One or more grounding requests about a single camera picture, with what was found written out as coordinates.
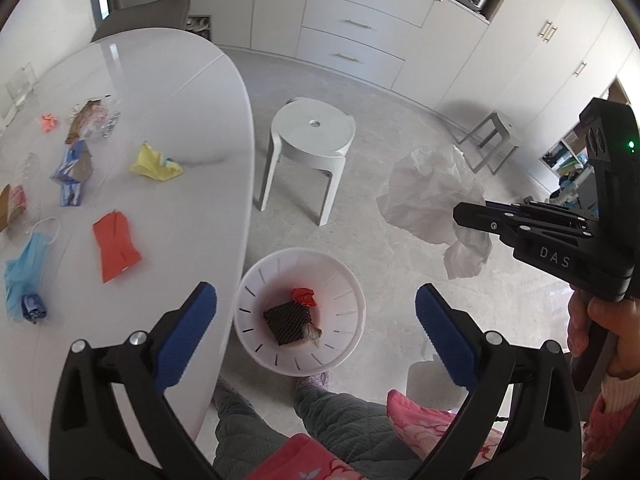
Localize pink plastic wrapper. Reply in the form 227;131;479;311
40;114;58;133

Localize white plastic trash bin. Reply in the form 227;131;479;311
234;247;366;377

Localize dark patterned trash piece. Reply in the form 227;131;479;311
262;301;312;346

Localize red crumpled trash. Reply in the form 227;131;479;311
291;287;318;308

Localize right hand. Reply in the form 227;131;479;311
567;285;640;380

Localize pink floral jacket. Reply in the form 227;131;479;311
247;374;639;479

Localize white plastic bag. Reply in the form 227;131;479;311
376;145;492;280

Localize small blue crumpled wrapper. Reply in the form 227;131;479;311
21;292;48;324

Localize blue face mask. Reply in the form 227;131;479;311
3;217;61;321

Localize person legs grey pants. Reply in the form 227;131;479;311
212;373;422;479

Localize orange-red folded paper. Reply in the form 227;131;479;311
92;210;142;283

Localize white round plastic stool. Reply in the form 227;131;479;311
258;96;357;226

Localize brown pink wrapper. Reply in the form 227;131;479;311
0;184;26;232

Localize white drawer cabinet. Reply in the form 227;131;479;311
297;0;488;107

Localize blue snack wrapper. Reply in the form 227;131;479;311
50;140;93;207

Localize yellow crumpled paper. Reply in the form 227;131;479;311
129;142;183;182

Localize brown clear plastic wrapper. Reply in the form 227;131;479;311
64;94;120;145

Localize clear glass pitcher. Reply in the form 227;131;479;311
6;63;37;108

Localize grey dining chair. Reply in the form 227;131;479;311
91;0;191;42

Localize grey metal frame stool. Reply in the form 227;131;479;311
458;110;522;174

